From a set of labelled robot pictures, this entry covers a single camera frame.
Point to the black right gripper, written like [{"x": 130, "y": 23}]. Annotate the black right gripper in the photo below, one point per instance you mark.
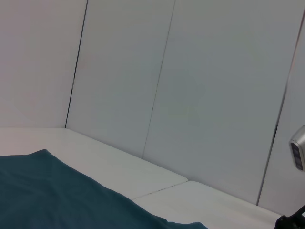
[{"x": 294, "y": 220}]

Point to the teal FREE print t-shirt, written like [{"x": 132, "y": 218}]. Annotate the teal FREE print t-shirt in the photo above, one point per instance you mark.
[{"x": 47, "y": 190}]

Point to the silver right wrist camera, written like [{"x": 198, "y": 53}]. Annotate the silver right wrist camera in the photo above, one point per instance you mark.
[{"x": 299, "y": 150}]

